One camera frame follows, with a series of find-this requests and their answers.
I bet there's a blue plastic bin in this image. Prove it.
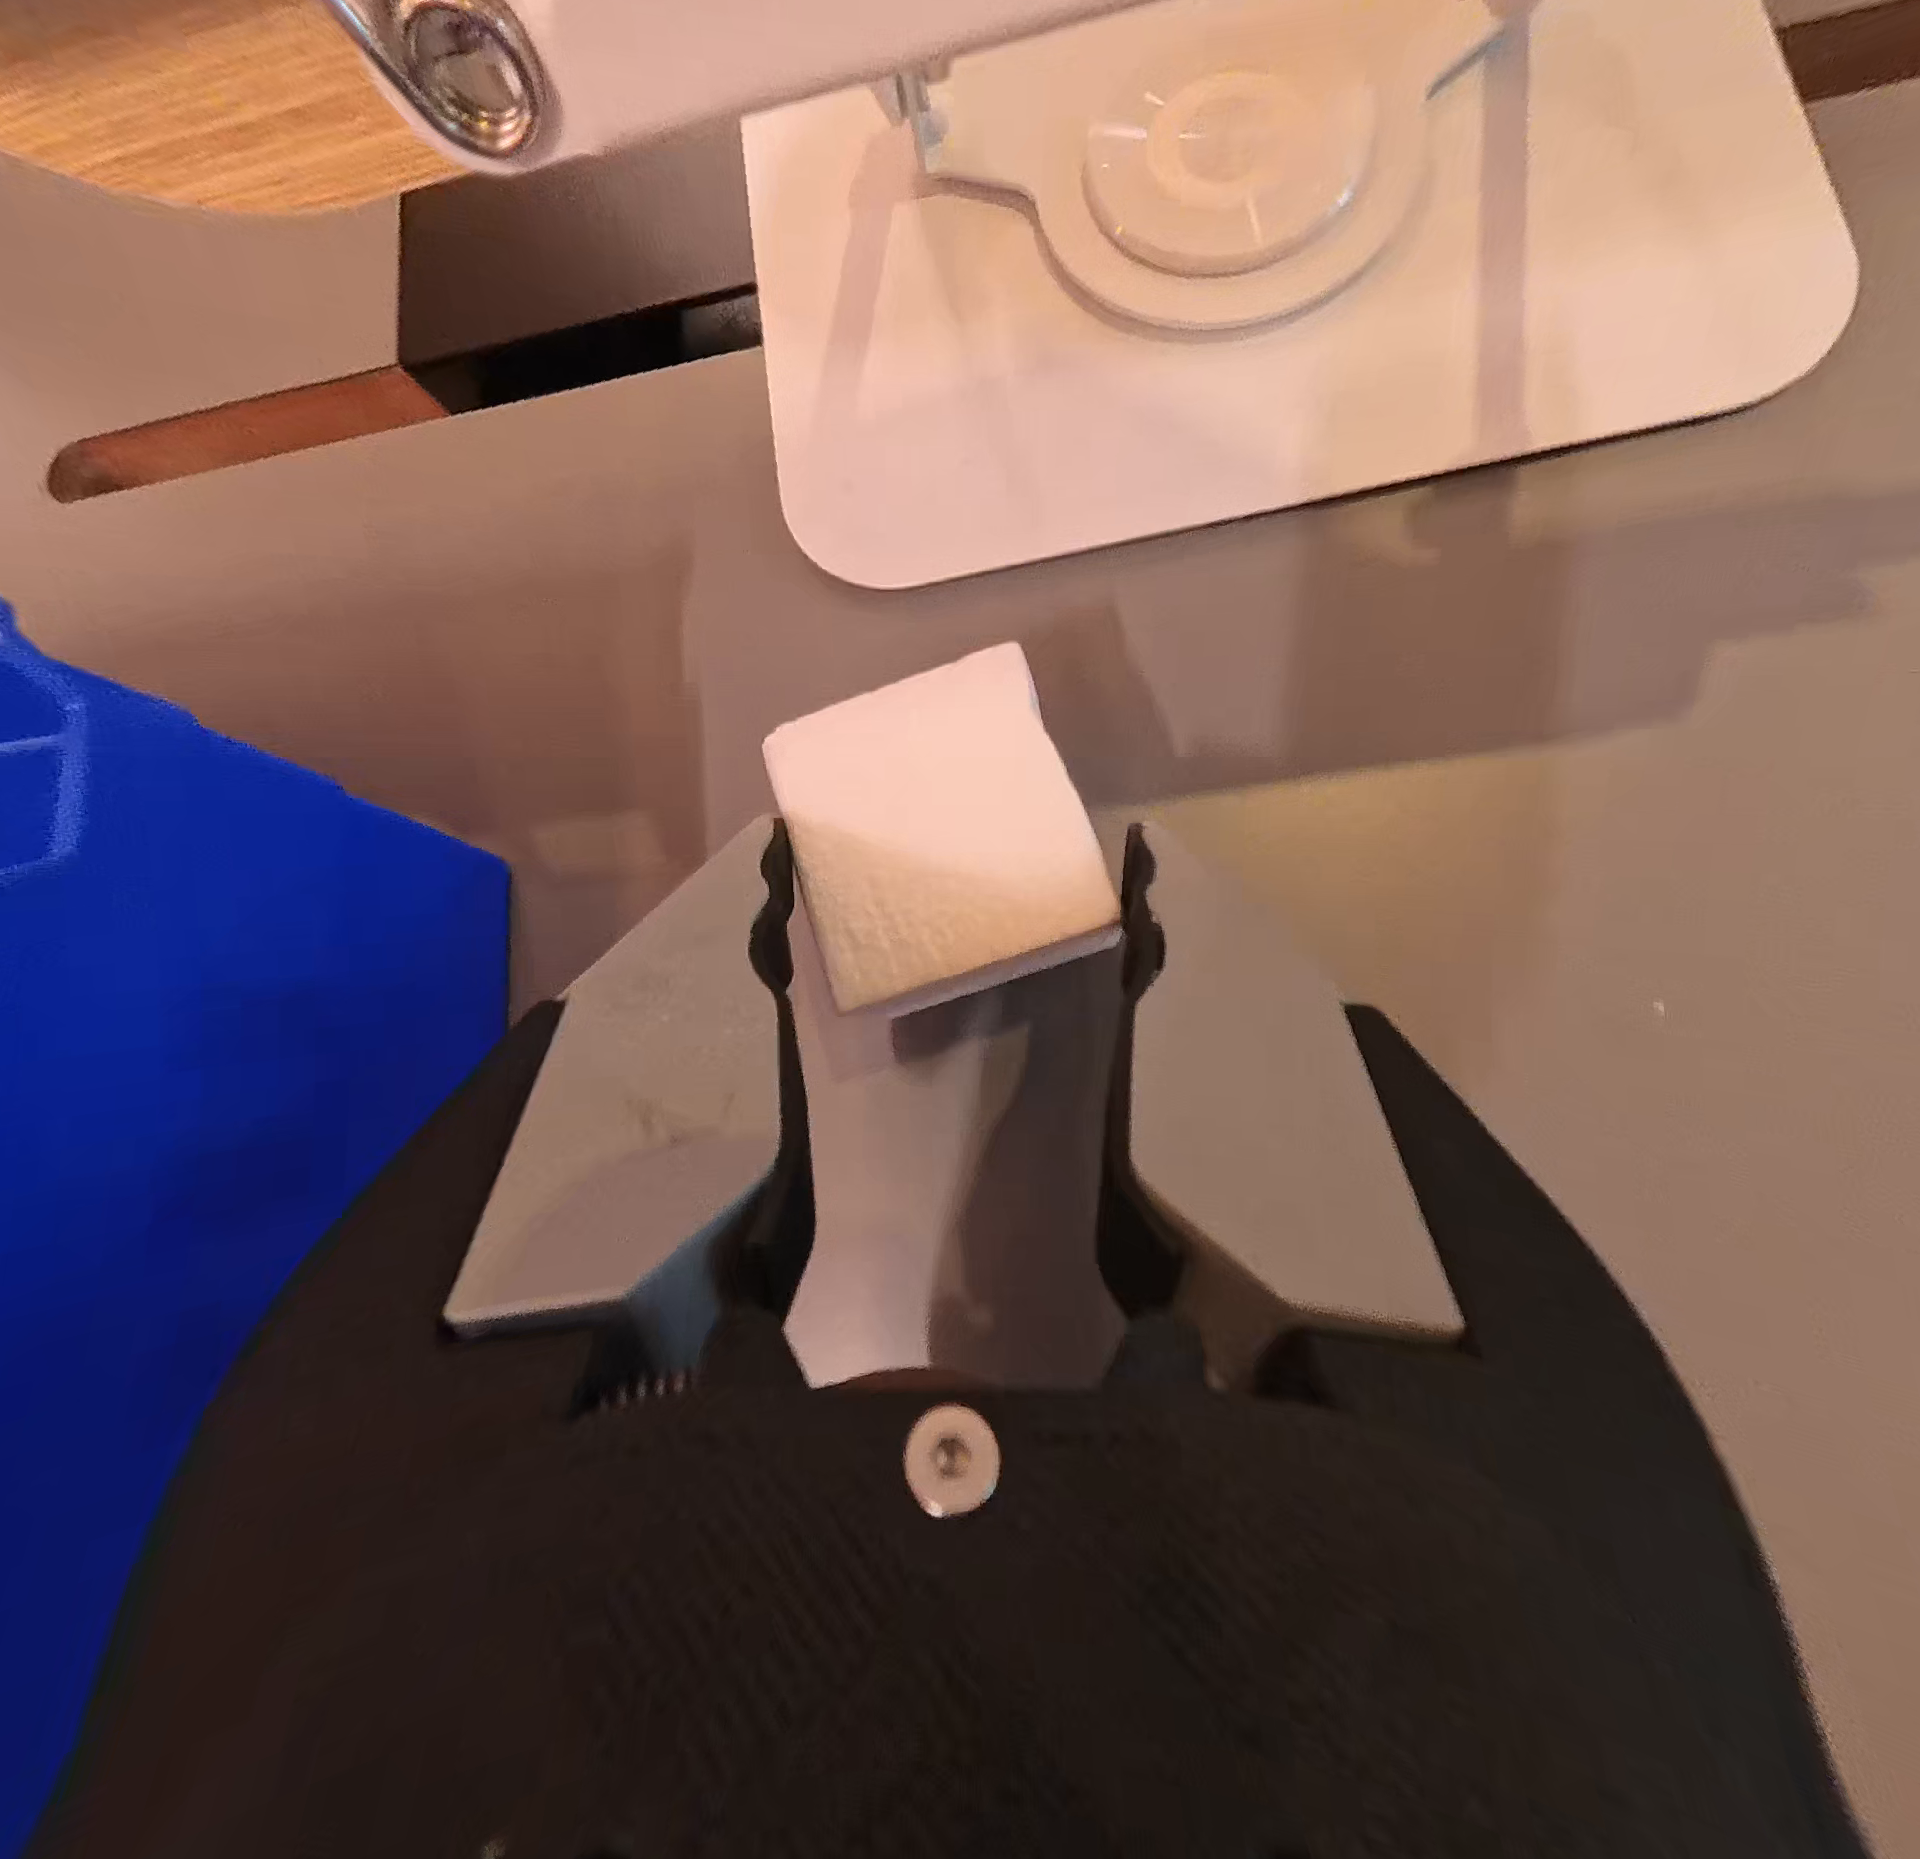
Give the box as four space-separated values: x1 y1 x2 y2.
0 599 512 1846

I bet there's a white stand with wooden board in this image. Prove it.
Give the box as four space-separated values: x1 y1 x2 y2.
0 0 1860 594

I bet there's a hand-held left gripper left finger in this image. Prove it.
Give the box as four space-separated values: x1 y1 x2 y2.
440 819 820 1375

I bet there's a white hard foam cube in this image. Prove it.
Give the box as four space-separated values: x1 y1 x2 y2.
760 640 1126 1024

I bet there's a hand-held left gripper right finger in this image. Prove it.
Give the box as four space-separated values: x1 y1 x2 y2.
1092 823 1464 1397

